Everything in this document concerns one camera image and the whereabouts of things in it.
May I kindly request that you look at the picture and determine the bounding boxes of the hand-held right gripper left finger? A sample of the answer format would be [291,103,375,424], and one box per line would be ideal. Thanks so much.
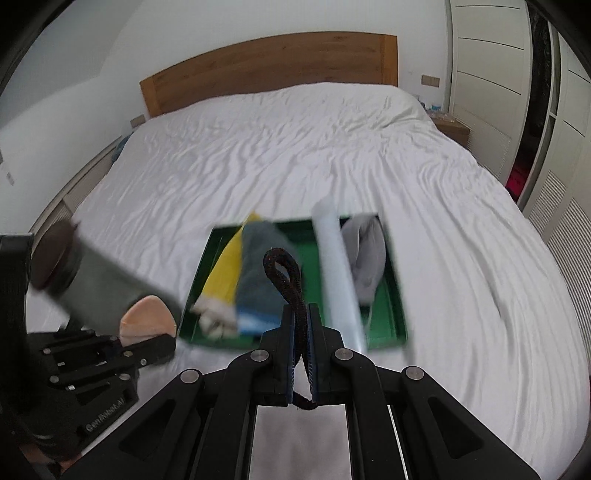
[60,305,296,480]

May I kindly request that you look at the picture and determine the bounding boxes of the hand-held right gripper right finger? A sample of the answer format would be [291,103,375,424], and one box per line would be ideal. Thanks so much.
[308,303,541,480]

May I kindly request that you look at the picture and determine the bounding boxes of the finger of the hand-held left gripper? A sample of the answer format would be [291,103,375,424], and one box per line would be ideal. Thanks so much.
[115,333,177,368]

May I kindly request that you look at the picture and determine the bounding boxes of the peach round powder puff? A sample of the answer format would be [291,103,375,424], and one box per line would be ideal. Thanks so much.
[117,295,178,342]

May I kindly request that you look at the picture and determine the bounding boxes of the black hair tie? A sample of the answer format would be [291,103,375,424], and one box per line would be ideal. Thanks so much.
[263,248,319,411]

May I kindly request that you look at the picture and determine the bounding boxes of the dark green canister brown lid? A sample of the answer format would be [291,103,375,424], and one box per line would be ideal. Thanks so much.
[31,219,183,333]

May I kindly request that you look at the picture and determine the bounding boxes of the dark grey sock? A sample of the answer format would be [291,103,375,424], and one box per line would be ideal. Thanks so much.
[235,220,303,337]

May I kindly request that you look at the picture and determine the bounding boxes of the yellow sock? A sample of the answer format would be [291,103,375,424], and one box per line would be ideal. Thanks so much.
[191,212,245,340]

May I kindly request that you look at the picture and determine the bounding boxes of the green tray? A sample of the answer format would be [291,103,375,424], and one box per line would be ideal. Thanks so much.
[178,213,411,350]

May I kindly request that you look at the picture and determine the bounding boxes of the white bed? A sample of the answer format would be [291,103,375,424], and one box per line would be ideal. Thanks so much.
[25,82,591,480]

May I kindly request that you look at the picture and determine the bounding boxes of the blue crumpled cloth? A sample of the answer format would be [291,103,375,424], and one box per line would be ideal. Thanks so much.
[113,134,134,162]

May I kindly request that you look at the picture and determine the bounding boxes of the wooden nightstand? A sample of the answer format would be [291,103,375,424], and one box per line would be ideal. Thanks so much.
[431,115,471,148]

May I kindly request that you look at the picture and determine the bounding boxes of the pink item in wardrobe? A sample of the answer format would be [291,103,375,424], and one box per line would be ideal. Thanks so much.
[505,159,529,195]

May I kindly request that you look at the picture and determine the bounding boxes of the wooden headboard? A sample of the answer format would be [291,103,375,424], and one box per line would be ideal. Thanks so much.
[139,33,399,118]

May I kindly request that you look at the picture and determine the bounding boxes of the white wardrobe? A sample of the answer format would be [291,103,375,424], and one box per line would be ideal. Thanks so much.
[445,0,591,287]

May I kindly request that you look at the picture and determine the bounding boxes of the hanging dark clothes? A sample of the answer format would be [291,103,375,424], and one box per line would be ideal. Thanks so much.
[505,9,555,199]

